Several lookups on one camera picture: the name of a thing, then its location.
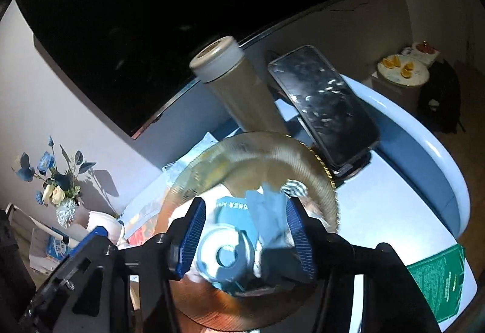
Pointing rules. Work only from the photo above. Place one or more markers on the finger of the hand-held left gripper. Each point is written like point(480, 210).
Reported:
point(96, 233)

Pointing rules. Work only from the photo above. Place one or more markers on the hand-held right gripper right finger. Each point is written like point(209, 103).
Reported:
point(299, 234)

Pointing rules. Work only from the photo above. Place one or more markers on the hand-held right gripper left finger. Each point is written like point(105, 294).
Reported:
point(191, 238)

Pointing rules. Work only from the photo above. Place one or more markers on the blue cloth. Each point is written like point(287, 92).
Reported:
point(267, 215)

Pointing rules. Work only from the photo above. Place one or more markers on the plaid scrunchie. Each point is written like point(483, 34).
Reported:
point(293, 189)

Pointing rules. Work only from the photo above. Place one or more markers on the blue printed packet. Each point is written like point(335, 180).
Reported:
point(231, 213)

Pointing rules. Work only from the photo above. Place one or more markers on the white ribbed vase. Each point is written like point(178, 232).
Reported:
point(104, 221)

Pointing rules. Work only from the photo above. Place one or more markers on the stack of books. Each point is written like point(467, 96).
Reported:
point(53, 245)

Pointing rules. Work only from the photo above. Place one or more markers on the floral orange tablecloth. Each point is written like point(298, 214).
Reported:
point(142, 236)

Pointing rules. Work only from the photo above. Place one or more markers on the blue artificial flowers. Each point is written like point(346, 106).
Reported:
point(49, 166)

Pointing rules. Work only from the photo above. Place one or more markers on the phone stand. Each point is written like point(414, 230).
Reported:
point(354, 168)

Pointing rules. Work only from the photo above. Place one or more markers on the white tissue pack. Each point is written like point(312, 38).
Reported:
point(202, 141)

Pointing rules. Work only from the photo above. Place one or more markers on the black smartphone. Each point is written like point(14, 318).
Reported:
point(322, 105)

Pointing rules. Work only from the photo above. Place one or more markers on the green packet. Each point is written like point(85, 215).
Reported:
point(435, 280)

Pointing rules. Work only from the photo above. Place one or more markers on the brown tumbler with white lid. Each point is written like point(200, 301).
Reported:
point(242, 98)

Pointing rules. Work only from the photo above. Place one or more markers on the cardboard box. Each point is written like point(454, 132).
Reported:
point(394, 94)

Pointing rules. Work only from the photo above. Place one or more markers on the white plate of orange slices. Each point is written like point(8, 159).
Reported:
point(401, 71)

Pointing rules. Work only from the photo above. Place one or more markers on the black backpack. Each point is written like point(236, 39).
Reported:
point(441, 98)

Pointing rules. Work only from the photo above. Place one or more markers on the red and white box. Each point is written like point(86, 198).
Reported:
point(422, 50)

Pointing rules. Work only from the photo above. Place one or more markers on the black television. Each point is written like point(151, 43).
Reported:
point(151, 14)

